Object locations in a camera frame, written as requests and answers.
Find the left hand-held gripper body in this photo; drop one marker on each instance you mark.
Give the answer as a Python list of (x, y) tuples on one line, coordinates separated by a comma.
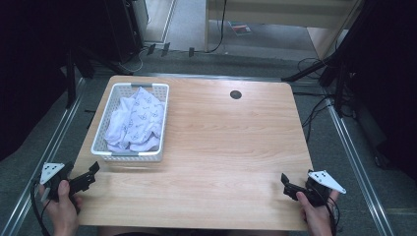
[(52, 172)]

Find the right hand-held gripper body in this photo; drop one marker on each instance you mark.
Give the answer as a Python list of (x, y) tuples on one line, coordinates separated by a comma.
[(323, 185)]

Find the white plastic basket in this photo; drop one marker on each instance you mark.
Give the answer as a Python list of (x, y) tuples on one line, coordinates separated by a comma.
[(105, 144)]

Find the white patterned cloth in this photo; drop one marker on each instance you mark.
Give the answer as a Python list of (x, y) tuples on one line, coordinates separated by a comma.
[(137, 121)]

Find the person's right hand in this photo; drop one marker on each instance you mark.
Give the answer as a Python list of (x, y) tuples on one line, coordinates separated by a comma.
[(316, 218)]

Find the person's left hand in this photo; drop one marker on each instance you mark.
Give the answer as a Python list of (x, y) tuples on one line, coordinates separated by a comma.
[(62, 211)]

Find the black round table grommet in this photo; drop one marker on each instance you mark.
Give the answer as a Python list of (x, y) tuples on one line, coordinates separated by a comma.
[(236, 94)]

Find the dark curtain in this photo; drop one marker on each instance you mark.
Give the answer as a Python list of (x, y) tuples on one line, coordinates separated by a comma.
[(387, 82), (29, 65)]

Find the black tripod stand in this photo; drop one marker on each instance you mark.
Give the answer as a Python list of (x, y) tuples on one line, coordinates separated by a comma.
[(323, 67)]

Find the black cabinet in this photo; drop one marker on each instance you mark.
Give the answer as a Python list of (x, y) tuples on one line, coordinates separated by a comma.
[(123, 29)]

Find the booklet on floor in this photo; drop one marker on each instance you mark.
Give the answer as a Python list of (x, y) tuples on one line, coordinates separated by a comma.
[(240, 28)]

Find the light wooden furniture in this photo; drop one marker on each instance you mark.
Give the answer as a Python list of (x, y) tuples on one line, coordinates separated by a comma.
[(262, 10)]

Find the metal floor rail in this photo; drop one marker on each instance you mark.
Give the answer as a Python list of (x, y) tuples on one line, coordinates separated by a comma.
[(209, 76), (357, 167), (49, 154)]

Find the small black floor bracket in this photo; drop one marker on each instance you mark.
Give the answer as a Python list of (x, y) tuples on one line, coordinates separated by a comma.
[(151, 49), (191, 51), (165, 49)]

